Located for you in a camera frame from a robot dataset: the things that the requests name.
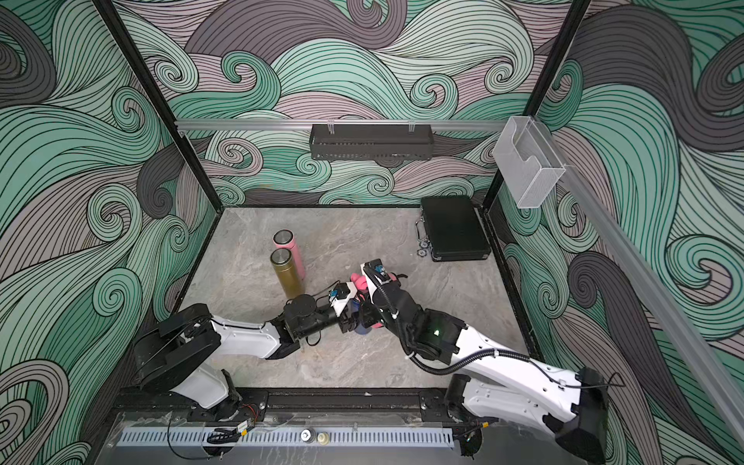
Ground pink thermos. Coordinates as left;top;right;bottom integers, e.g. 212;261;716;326
272;229;306;280

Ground black wall shelf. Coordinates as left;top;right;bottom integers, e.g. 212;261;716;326
309;123;434;162

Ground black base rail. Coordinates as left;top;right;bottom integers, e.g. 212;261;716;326
114;387;477;424

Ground gold thermos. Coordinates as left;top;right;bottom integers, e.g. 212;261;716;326
269;248;304;300

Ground pink microfiber cloth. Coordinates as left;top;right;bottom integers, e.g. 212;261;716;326
351;273;384;329

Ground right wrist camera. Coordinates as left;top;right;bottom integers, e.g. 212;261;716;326
360;259;391;298

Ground metal rings on case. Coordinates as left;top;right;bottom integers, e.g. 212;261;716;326
415;216;432;258

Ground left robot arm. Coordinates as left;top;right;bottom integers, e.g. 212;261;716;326
133;291;363;414

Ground black case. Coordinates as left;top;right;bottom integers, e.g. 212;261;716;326
420;196;491;262

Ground blue thermos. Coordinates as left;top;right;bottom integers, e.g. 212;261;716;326
354;308;378;335

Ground white slotted cable duct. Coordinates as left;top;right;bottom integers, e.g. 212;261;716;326
115;426;455;449

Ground clear plastic wall holder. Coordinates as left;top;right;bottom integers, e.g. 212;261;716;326
492;116;566;209

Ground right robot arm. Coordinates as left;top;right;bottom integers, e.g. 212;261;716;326
362;281;610;464

